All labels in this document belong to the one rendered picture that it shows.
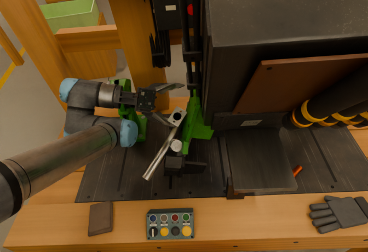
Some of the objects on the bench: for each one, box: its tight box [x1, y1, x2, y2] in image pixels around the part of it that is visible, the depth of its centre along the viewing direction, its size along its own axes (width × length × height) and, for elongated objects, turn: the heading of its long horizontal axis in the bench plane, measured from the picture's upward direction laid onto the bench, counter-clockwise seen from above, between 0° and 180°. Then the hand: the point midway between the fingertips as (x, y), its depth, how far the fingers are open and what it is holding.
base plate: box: [74, 113, 368, 203], centre depth 97 cm, size 42×110×2 cm, turn 95°
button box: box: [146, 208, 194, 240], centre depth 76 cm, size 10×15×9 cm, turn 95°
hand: (180, 105), depth 75 cm, fingers open, 12 cm apart
